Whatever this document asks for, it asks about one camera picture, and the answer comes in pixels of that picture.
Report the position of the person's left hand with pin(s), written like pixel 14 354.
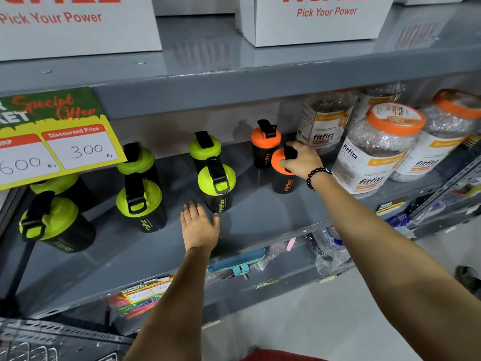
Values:
pixel 199 233

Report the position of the person's right hand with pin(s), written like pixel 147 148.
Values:
pixel 305 163

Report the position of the person's left middle finger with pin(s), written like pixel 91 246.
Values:
pixel 194 210

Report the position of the person's right thumb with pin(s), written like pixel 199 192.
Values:
pixel 286 164

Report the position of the person's left thumb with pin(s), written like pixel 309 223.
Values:
pixel 216 223

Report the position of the person's left little finger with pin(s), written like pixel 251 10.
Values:
pixel 183 221

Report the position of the orange lid black shaker bottle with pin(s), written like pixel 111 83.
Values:
pixel 265 144
pixel 282 182

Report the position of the person's left forearm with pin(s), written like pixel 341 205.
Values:
pixel 176 308

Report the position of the person's right forearm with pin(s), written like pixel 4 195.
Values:
pixel 394 266

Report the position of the teal pencil pouch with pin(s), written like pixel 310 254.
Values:
pixel 236 261

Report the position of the group of green lid shakers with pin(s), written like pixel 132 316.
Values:
pixel 141 206

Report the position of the clear jar with orange lid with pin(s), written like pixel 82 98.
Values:
pixel 439 146
pixel 375 95
pixel 375 154
pixel 323 120

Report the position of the pink small item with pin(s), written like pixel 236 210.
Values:
pixel 291 244

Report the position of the yellow price label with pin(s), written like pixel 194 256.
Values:
pixel 148 291

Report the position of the grey metal shelf unit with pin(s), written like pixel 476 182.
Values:
pixel 244 90

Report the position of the clear plastic bag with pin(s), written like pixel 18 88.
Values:
pixel 330 251

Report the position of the pack of coloured pens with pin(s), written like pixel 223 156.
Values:
pixel 131 306

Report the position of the yellow black shelf label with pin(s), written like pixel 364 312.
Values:
pixel 390 207

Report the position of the white cardboard box red print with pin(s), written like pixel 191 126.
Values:
pixel 315 26
pixel 75 30

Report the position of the person's red garment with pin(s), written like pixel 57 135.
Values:
pixel 282 356

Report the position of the green yellow price sign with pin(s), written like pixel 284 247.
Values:
pixel 56 139

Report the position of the grey slotted metal rack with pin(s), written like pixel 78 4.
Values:
pixel 451 199

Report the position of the dark shoe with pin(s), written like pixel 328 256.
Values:
pixel 469 278

